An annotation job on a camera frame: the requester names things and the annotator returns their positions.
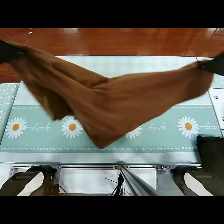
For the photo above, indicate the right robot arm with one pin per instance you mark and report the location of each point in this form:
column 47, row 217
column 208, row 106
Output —
column 216, row 65

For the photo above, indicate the silver frame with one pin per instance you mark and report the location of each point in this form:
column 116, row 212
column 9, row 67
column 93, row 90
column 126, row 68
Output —
column 140, row 186

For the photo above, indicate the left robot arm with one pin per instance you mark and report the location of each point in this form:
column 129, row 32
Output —
column 8, row 51

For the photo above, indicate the brown shirt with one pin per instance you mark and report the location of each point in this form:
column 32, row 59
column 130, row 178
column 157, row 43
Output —
column 113, row 100

